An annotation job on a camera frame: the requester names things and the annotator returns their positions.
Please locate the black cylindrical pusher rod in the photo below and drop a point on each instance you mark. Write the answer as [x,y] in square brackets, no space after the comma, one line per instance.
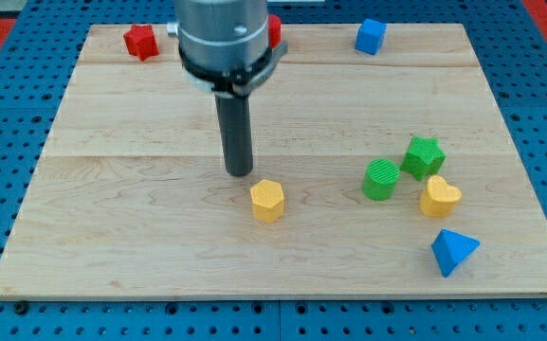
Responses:
[234,124]

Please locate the green star block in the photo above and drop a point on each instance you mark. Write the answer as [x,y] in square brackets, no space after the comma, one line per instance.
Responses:
[423,157]

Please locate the yellow hexagon block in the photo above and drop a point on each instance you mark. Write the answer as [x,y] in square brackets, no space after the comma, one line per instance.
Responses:
[267,200]

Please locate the yellow heart block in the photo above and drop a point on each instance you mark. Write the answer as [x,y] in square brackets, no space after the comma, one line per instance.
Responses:
[439,198]

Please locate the red star block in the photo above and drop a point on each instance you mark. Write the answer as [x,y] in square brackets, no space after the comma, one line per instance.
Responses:
[141,42]

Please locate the green cylinder block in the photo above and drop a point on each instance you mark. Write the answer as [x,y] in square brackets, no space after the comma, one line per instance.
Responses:
[380,178]

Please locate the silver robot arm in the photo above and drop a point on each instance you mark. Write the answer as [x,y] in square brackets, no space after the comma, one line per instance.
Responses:
[224,45]

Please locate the blue triangle block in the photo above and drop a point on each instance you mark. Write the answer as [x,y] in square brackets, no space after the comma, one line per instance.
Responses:
[450,249]

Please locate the blue cube block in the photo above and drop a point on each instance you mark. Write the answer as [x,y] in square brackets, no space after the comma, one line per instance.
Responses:
[370,36]

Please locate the wooden board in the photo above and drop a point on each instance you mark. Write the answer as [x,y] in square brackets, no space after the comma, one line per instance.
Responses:
[130,199]

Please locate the red block behind arm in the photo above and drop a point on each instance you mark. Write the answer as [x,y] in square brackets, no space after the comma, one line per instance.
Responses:
[274,30]

